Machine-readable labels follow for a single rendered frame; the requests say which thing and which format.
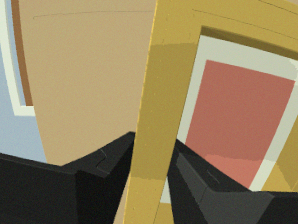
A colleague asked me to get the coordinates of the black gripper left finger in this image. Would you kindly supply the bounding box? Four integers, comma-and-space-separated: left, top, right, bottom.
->
0, 132, 136, 224

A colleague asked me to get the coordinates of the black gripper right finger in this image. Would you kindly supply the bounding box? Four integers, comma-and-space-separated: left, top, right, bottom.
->
168, 139, 298, 224

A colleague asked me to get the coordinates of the gold picture frame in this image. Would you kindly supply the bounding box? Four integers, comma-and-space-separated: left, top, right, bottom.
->
122, 0, 298, 224

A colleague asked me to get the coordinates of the tan flat board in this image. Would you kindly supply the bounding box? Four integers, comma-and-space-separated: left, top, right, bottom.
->
19, 0, 157, 167

